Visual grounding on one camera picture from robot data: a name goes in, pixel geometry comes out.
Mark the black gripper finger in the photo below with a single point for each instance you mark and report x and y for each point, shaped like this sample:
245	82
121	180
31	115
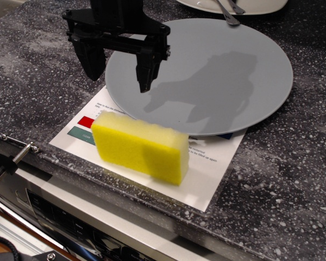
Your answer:
148	63
90	56

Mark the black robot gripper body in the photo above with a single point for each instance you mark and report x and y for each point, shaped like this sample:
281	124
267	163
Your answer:
116	25

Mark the yellow rectangular sponge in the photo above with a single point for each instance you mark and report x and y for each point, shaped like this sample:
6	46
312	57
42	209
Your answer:
160	152

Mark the grey round plate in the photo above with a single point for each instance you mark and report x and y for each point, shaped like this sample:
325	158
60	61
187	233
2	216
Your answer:
218	79

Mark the white plate at top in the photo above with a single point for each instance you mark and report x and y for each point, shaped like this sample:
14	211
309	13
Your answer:
250	7

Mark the laminated white instruction sheet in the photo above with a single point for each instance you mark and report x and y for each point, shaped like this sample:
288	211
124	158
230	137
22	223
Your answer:
210	156

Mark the black metal clamp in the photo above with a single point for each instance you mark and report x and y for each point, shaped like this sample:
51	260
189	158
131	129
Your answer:
9	165

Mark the stainless steel dishwasher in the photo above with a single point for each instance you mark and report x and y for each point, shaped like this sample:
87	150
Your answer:
95	223

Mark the silver spoon handle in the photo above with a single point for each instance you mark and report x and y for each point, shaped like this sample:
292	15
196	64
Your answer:
230	20

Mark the silver fork handle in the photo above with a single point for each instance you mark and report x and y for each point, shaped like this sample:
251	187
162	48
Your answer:
237	10

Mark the black bracket with screw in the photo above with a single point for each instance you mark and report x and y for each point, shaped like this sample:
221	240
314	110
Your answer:
49	256

